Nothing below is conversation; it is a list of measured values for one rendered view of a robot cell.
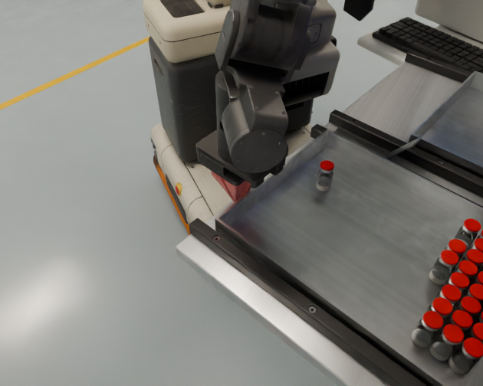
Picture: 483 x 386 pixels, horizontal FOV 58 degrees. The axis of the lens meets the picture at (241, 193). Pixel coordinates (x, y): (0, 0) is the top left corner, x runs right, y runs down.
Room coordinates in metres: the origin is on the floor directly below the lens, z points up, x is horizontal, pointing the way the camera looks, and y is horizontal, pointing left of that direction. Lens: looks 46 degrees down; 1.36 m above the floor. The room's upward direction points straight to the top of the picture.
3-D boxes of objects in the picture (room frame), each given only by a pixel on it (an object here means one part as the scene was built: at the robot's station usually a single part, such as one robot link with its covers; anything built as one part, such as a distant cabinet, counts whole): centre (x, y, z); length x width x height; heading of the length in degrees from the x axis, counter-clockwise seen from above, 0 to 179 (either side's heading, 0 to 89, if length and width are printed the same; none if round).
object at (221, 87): (0.42, 0.00, 1.07); 0.07 x 0.06 x 0.07; 11
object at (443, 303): (0.28, -0.26, 0.90); 0.18 x 0.02 x 0.05; 137
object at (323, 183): (0.47, -0.12, 0.90); 0.02 x 0.02 x 0.04
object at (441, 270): (0.31, -0.25, 0.90); 0.02 x 0.02 x 0.05
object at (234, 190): (0.43, 0.01, 0.94); 0.07 x 0.07 x 0.09; 48
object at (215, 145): (0.42, 0.00, 1.01); 0.10 x 0.07 x 0.07; 48
